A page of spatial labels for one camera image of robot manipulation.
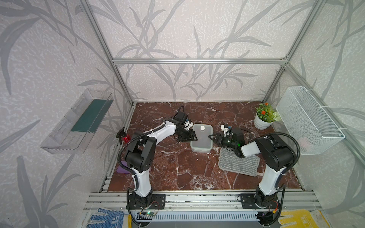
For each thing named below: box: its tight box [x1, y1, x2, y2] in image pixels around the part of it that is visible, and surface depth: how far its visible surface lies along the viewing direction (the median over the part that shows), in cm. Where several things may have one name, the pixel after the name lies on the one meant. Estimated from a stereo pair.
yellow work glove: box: [278, 209, 330, 228], surface depth 70 cm
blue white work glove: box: [86, 207, 125, 228], surface depth 70 cm
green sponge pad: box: [70, 98, 115, 133], surface depth 69 cm
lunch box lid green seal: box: [190, 123, 213, 149], surface depth 97 cm
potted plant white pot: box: [253, 111, 276, 130], surface depth 101 cm
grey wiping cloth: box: [218, 147, 260, 177], surface depth 88 cm
